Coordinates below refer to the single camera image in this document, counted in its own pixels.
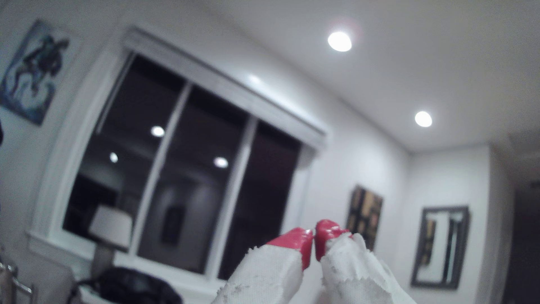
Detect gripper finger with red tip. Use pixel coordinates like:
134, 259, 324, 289
211, 228, 314, 304
315, 220, 416, 304

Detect black bag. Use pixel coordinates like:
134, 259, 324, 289
69, 267, 184, 304

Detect white shade table lamp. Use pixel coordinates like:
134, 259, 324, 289
88, 205, 133, 279

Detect white framed window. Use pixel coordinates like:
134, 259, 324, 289
29, 27, 330, 296

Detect chrome metal bar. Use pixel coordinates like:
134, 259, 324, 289
0, 249, 34, 304

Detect dark yellow wall picture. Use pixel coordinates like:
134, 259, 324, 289
346, 184, 384, 252

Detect dark framed wall mirror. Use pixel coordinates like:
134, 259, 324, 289
410, 205, 471, 290

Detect blue figure wall poster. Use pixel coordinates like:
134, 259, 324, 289
0, 19, 72, 126

